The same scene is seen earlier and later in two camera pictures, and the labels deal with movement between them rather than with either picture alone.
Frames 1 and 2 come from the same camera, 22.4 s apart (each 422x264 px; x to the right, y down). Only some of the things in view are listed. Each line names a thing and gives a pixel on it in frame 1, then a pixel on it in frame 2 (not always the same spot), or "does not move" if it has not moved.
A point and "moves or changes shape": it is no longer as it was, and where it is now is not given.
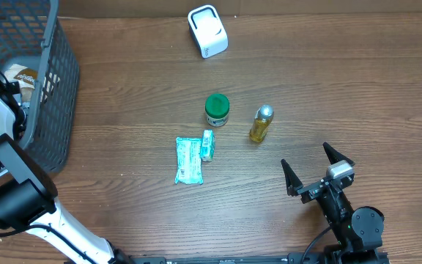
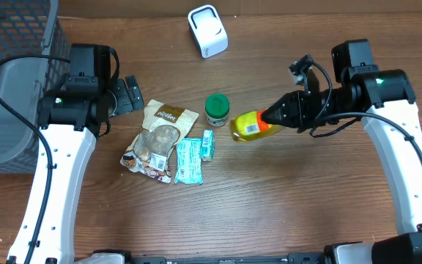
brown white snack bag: (26, 77) → (163, 127)
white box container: (206, 26) does not move
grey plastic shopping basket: (30, 33) does not move
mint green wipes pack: (189, 160) does not move
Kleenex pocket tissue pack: (207, 145) does not move
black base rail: (324, 258) does not move
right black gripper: (310, 190) → (296, 118)
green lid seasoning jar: (217, 110) does not move
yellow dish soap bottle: (264, 116) moves or changes shape
